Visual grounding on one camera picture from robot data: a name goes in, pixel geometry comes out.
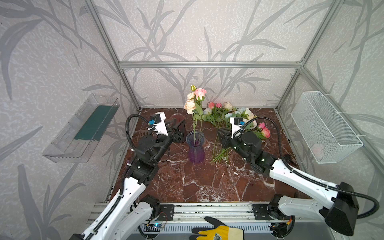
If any purple glass vase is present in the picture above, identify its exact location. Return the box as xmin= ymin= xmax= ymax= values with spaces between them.
xmin=186 ymin=132 xmax=205 ymax=164

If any peach flower stem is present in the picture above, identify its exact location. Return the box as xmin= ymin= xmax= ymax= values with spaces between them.
xmin=184 ymin=85 xmax=197 ymax=144

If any pink rose stem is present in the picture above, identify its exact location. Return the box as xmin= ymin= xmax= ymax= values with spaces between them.
xmin=193 ymin=88 xmax=207 ymax=143

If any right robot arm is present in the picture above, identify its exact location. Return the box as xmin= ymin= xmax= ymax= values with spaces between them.
xmin=217 ymin=118 xmax=380 ymax=236

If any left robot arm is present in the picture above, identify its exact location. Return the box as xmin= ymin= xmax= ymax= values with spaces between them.
xmin=71 ymin=112 xmax=186 ymax=240

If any red glass vase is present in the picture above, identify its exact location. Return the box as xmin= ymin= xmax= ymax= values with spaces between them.
xmin=170 ymin=113 xmax=185 ymax=125

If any pile of artificial flowers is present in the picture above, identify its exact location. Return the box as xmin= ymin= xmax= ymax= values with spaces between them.
xmin=203 ymin=102 xmax=256 ymax=163

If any yellow black work glove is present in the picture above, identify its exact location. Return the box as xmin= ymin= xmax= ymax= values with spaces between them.
xmin=189 ymin=217 xmax=245 ymax=240

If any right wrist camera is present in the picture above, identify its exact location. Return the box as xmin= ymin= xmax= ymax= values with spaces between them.
xmin=230 ymin=117 xmax=245 ymax=139

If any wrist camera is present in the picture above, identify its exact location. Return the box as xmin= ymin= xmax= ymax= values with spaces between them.
xmin=148 ymin=112 xmax=169 ymax=136
xmin=230 ymin=117 xmax=245 ymax=139

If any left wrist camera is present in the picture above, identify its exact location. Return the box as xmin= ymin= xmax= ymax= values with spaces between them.
xmin=148 ymin=112 xmax=169 ymax=136

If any clear plastic wall tray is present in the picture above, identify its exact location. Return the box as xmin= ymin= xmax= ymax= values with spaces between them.
xmin=42 ymin=94 xmax=120 ymax=163

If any white wire basket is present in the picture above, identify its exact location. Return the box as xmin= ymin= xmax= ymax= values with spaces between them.
xmin=291 ymin=91 xmax=364 ymax=164

